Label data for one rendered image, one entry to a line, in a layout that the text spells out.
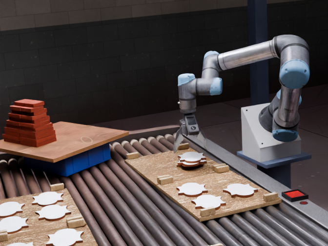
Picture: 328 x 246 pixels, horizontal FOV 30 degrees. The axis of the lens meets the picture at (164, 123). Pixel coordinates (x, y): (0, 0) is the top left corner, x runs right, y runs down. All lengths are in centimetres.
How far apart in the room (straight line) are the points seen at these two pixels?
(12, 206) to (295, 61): 127
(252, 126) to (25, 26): 461
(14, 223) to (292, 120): 129
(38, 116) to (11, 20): 436
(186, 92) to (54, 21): 477
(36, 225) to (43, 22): 517
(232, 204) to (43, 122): 106
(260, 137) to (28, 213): 121
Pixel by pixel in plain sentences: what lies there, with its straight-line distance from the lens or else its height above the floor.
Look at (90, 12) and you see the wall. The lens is 746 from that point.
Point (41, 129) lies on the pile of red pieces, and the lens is 295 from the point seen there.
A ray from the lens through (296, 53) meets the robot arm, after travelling 255.
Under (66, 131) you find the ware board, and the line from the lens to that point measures 317.
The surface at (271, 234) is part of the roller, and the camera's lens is 215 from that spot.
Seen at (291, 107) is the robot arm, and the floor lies 119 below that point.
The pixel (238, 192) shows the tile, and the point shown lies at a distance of 243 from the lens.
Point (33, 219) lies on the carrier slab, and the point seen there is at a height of 94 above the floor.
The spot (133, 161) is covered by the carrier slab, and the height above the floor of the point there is 94.
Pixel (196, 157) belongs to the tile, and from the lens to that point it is 276.
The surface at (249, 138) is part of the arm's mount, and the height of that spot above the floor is 97.
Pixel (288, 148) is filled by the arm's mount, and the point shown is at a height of 91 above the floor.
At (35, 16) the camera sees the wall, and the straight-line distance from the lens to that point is 729.
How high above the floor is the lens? 182
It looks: 14 degrees down
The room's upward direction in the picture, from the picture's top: 4 degrees counter-clockwise
